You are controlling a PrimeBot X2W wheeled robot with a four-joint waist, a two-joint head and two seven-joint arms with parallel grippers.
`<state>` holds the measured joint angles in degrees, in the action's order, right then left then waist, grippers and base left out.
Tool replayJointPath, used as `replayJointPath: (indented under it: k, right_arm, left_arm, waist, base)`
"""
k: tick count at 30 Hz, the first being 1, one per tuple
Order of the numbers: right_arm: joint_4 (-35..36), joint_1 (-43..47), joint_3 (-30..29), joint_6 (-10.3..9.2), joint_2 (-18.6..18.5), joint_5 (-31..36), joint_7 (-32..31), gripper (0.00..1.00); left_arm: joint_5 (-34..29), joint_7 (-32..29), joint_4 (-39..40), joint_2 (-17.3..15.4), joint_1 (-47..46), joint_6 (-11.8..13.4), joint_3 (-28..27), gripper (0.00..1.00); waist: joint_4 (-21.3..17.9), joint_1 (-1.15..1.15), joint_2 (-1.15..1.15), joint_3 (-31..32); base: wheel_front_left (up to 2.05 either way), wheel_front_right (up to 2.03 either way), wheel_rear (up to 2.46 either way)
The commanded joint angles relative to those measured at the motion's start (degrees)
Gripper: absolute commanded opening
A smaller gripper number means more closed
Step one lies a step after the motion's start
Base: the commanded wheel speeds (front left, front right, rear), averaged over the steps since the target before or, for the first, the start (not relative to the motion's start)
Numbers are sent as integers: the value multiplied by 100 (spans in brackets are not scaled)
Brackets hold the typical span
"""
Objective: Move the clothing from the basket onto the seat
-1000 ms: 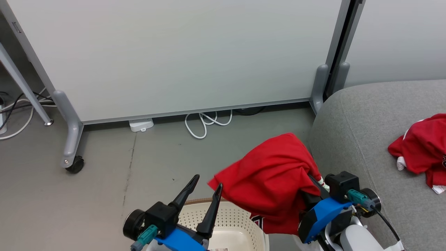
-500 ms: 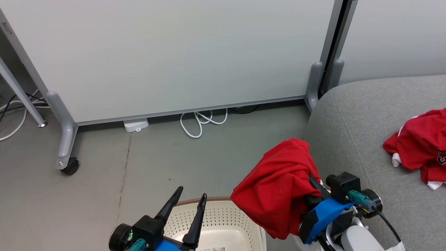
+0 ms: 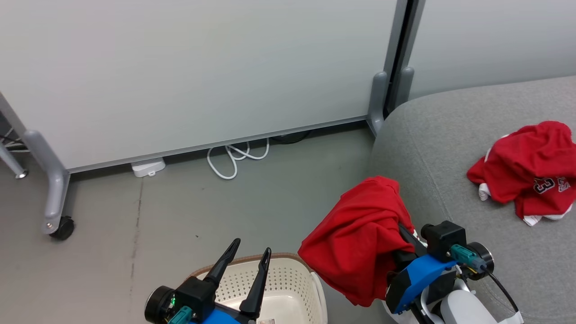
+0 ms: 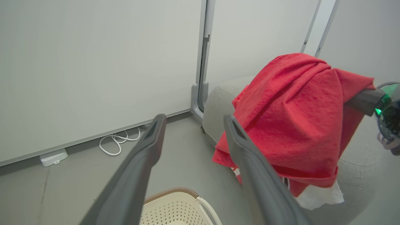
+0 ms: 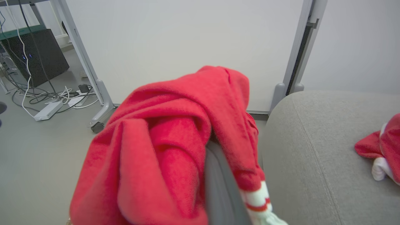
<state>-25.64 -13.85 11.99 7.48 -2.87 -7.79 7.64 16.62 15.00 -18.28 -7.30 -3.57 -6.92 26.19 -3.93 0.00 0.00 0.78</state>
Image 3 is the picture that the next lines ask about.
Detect coiled white floor cable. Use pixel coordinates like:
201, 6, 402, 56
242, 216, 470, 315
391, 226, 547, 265
207, 138, 270, 180

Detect red jersey with white trim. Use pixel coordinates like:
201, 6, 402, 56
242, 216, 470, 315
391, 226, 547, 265
467, 121, 576, 226

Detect teal left cable connector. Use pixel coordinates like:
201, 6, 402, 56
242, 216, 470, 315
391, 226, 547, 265
167, 306, 194, 324

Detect black floor cable under partition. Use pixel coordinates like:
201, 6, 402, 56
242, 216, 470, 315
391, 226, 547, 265
270, 130, 311, 144

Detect plain red T-shirt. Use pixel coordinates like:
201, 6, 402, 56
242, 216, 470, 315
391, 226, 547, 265
298, 175, 417, 308

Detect black cable beside table leg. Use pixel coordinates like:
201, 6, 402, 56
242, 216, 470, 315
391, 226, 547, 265
0, 128, 21, 147

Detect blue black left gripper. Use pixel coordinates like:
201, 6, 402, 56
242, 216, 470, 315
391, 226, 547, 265
144, 238, 272, 324

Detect teal cable connector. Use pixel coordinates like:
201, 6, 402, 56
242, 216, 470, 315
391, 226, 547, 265
450, 244, 487, 274
167, 306, 194, 324

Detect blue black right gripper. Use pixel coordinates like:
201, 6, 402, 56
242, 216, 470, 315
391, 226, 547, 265
386, 224, 495, 314

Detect black caster wheel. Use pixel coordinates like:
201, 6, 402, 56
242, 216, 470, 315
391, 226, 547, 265
49, 216, 75, 240

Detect narrow white partition panel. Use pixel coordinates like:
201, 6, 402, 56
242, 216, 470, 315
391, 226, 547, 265
407, 0, 576, 100

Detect grey curved partition leg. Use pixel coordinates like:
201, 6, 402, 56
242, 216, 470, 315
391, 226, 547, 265
22, 130, 71, 235

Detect large white partition panel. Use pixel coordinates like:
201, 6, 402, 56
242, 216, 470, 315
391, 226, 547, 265
0, 0, 408, 174

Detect teal right cable connector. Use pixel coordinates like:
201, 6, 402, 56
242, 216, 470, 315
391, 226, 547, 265
450, 244, 487, 274

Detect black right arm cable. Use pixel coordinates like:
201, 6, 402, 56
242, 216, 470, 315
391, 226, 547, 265
486, 270, 521, 314

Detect grey fabric sofa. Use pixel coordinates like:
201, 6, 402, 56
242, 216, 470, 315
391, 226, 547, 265
367, 76, 576, 324

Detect white power adapter box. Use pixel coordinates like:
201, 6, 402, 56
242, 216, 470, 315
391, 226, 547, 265
131, 157, 166, 178

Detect cream perforated laundry basket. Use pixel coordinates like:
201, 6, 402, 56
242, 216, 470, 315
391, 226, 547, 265
184, 253, 328, 324

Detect grey slanted table leg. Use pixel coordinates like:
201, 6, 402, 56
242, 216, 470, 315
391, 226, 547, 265
0, 143, 28, 179

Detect grey partition foot post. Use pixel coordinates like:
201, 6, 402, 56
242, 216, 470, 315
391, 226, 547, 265
391, 67, 415, 113
367, 71, 388, 137

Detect white cable beside table leg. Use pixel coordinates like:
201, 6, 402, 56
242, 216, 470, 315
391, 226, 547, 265
0, 135, 28, 153

